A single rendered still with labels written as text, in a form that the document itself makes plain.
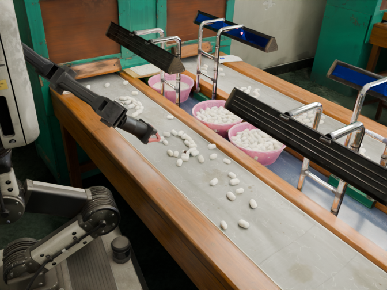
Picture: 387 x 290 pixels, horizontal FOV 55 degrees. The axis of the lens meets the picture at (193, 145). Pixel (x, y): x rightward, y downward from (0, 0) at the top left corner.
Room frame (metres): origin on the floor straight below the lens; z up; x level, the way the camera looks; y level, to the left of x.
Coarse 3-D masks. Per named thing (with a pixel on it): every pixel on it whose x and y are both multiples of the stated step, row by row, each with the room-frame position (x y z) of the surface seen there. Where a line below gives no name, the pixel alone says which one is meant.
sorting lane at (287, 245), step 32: (160, 128) 1.52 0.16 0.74; (160, 160) 1.26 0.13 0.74; (192, 160) 1.27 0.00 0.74; (192, 192) 1.07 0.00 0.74; (224, 192) 1.07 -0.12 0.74; (256, 192) 1.08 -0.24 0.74; (256, 224) 0.91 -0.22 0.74; (288, 224) 0.92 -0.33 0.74; (320, 224) 0.93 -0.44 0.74; (256, 256) 0.78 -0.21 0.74; (288, 256) 0.79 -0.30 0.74; (320, 256) 0.79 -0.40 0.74; (352, 256) 0.80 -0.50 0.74; (288, 288) 0.67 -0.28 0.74; (320, 288) 0.67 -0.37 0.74; (352, 288) 0.68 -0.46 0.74; (384, 288) 0.68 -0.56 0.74
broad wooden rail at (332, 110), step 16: (224, 64) 2.40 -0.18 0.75; (240, 64) 2.36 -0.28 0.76; (256, 80) 2.15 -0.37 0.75; (272, 80) 2.12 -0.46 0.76; (288, 96) 1.95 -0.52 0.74; (304, 96) 1.91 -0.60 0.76; (336, 112) 1.73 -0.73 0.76; (352, 112) 1.73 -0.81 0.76; (368, 128) 1.57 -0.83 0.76; (384, 128) 1.58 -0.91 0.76
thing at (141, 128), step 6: (138, 120) 1.18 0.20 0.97; (138, 126) 1.16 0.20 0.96; (144, 126) 1.18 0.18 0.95; (150, 126) 1.19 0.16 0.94; (132, 132) 1.15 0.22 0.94; (138, 132) 1.15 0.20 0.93; (144, 132) 1.17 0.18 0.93; (150, 132) 1.16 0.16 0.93; (138, 138) 1.17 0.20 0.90; (144, 138) 1.16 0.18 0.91
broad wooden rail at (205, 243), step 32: (64, 96) 1.77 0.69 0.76; (96, 128) 1.45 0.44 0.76; (96, 160) 1.41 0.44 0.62; (128, 160) 1.22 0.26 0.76; (128, 192) 1.15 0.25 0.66; (160, 192) 1.03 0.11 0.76; (160, 224) 0.96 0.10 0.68; (192, 224) 0.88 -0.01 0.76; (192, 256) 0.80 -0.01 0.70; (224, 256) 0.75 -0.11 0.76; (224, 288) 0.68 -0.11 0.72; (256, 288) 0.65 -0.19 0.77
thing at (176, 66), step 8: (112, 24) 1.93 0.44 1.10; (112, 32) 1.89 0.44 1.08; (120, 32) 1.84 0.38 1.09; (128, 32) 1.79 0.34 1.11; (120, 40) 1.81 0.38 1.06; (128, 40) 1.76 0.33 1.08; (136, 40) 1.71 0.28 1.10; (144, 40) 1.68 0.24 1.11; (128, 48) 1.73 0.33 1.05; (136, 48) 1.68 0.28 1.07; (144, 48) 1.64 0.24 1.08; (152, 48) 1.60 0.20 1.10; (160, 48) 1.57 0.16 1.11; (144, 56) 1.61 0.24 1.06; (152, 56) 1.57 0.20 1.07; (160, 56) 1.54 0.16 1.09; (168, 56) 1.50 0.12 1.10; (176, 56) 1.47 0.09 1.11; (160, 64) 1.51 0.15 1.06; (168, 64) 1.47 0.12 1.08; (176, 64) 1.47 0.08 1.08; (168, 72) 1.45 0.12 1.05; (176, 72) 1.47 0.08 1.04
